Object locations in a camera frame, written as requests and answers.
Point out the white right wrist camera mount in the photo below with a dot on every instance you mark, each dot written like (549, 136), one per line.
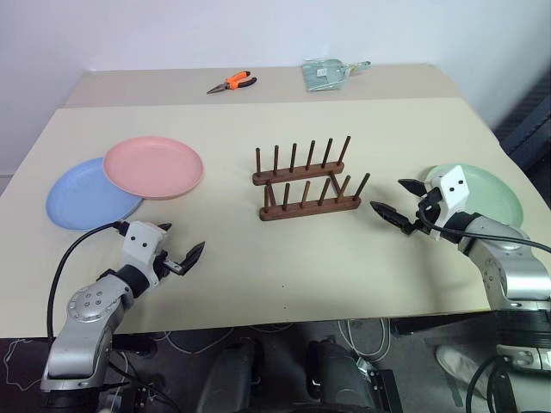
(452, 189)

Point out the dark ribbed furniture piece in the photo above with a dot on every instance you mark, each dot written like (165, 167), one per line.
(527, 116)

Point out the green plate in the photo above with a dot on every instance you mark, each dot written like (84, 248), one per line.
(495, 193)

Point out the thin white thread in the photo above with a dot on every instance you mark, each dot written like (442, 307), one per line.
(13, 361)

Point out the pink plate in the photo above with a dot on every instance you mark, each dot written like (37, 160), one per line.
(152, 165)

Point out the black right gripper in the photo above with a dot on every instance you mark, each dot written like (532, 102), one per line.
(430, 208)

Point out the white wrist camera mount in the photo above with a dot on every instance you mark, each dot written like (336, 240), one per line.
(452, 189)
(140, 243)

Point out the white shoe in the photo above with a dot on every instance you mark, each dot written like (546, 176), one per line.
(456, 370)

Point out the black table frame bar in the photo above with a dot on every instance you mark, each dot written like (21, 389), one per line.
(439, 324)

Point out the blue plate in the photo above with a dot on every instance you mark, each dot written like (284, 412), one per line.
(82, 195)

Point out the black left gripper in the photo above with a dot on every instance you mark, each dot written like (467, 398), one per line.
(161, 266)

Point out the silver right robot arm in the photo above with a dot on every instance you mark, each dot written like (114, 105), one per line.
(512, 266)

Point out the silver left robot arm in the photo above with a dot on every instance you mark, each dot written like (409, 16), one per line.
(86, 305)

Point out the pale green dustpan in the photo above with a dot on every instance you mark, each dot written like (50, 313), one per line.
(325, 74)

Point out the dark rounded robot leg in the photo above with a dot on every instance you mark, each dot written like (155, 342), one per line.
(340, 374)
(234, 378)

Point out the wooden dish rack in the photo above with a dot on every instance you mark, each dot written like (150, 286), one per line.
(301, 208)

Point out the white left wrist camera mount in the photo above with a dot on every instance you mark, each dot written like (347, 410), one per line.
(140, 243)

